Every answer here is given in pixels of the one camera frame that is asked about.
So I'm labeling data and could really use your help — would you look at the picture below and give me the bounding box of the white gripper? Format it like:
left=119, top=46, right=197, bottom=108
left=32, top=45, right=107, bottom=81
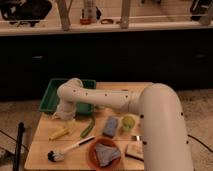
left=53, top=103, right=77, bottom=120

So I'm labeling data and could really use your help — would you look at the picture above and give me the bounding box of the yellow banana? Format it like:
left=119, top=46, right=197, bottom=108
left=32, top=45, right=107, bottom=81
left=49, top=128, right=69, bottom=141

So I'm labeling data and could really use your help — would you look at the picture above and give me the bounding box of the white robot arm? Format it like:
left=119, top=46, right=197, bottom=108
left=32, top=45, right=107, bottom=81
left=56, top=78, right=194, bottom=171

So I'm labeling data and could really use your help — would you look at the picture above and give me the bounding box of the green plastic tray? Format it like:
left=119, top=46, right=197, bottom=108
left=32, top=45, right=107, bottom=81
left=39, top=78, right=94, bottom=116

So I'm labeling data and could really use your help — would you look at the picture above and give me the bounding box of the green cucumber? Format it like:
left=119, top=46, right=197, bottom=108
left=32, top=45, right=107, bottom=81
left=80, top=116, right=96, bottom=138

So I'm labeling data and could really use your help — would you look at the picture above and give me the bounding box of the blue sponge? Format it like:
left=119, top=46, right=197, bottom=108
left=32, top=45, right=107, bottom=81
left=102, top=117, right=118, bottom=137

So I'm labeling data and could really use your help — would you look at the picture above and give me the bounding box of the white dish brush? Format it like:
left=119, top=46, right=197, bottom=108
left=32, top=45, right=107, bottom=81
left=47, top=136, right=95, bottom=162

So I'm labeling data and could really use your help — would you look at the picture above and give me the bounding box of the grey cloth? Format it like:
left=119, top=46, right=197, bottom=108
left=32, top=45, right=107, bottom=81
left=95, top=143, right=121, bottom=167

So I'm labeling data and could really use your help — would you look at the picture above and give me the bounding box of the green cup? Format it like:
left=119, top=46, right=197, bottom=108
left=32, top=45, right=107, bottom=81
left=122, top=116, right=135, bottom=132

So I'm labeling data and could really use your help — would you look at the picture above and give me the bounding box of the black pole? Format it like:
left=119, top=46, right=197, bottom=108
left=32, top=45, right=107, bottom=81
left=13, top=122, right=25, bottom=171

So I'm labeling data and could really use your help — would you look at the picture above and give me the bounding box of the wooden block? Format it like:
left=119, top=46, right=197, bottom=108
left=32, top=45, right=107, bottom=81
left=125, top=144, right=144, bottom=161

